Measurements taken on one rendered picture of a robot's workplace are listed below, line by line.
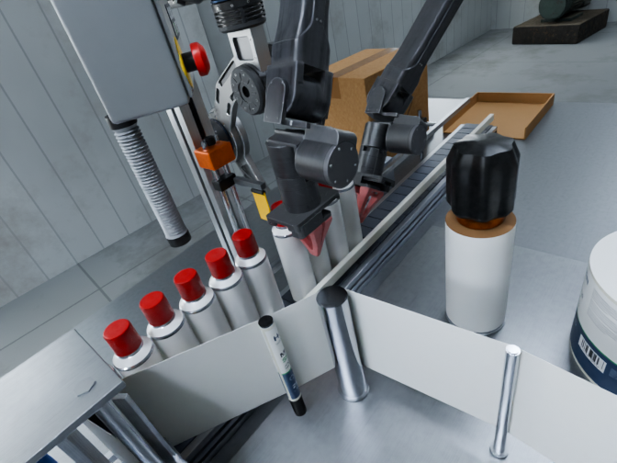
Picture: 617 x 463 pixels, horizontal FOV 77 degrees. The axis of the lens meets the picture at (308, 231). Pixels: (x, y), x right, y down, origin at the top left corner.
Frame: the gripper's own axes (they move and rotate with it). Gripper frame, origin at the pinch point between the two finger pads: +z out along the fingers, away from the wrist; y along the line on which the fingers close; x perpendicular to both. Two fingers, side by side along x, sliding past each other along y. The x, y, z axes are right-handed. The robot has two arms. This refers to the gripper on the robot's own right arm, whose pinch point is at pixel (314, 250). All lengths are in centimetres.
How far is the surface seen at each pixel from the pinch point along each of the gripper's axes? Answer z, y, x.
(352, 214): 3.4, 15.1, 3.9
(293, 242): -0.9, -0.6, 4.0
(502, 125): 19, 97, 3
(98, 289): 102, -4, 206
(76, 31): -36.9, -15.5, 9.9
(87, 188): 57, 32, 252
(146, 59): -32.9, -11.0, 6.8
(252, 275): -1.0, -9.9, 4.3
